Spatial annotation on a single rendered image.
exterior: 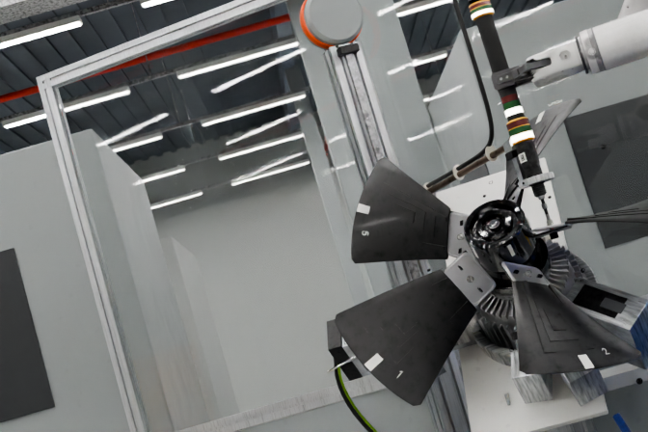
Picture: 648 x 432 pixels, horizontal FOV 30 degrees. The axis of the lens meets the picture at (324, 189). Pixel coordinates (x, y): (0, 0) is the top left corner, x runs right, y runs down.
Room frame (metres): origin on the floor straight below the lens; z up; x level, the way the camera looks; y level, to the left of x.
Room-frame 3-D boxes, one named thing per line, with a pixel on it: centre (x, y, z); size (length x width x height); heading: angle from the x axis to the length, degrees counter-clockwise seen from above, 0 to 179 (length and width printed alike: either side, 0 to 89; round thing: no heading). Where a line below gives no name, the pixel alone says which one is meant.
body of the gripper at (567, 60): (2.25, -0.49, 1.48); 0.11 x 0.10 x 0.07; 75
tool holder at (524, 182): (2.29, -0.39, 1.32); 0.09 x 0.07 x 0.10; 20
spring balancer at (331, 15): (2.96, -0.14, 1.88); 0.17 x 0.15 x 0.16; 75
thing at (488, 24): (2.28, -0.39, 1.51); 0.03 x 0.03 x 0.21
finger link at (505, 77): (2.24, -0.39, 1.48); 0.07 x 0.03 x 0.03; 75
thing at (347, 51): (2.92, -0.15, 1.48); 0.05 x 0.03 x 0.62; 110
